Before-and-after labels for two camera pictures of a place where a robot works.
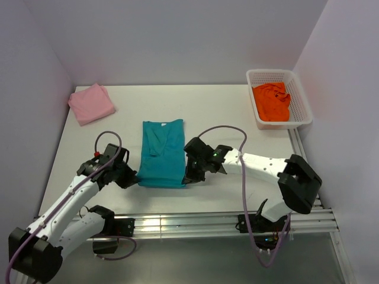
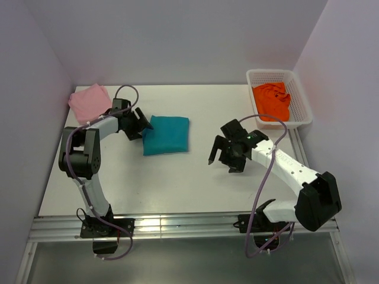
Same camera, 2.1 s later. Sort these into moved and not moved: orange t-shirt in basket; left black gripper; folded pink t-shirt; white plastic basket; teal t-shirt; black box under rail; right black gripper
Moved: teal t-shirt; right black gripper; left black gripper
Not moved: white plastic basket; black box under rail; orange t-shirt in basket; folded pink t-shirt
